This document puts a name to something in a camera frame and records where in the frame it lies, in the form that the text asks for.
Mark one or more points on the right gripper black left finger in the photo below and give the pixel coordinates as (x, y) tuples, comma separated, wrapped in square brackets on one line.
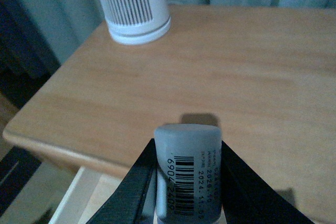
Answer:
[(134, 199)]

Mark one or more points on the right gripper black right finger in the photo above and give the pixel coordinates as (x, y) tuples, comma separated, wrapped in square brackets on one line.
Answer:
[(247, 198)]

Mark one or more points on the wooden drawer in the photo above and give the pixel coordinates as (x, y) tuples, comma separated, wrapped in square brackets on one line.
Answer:
[(88, 191)]

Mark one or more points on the white medicine bottle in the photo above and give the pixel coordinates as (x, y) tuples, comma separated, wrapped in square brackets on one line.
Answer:
[(188, 173)]

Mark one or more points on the wooden nightstand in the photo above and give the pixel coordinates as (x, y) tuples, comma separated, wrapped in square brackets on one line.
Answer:
[(265, 76)]

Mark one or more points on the white cylindrical air purifier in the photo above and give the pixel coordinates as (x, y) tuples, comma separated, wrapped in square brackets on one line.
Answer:
[(136, 22)]

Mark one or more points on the grey curtain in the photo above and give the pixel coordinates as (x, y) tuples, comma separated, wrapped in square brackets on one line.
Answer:
[(37, 36)]

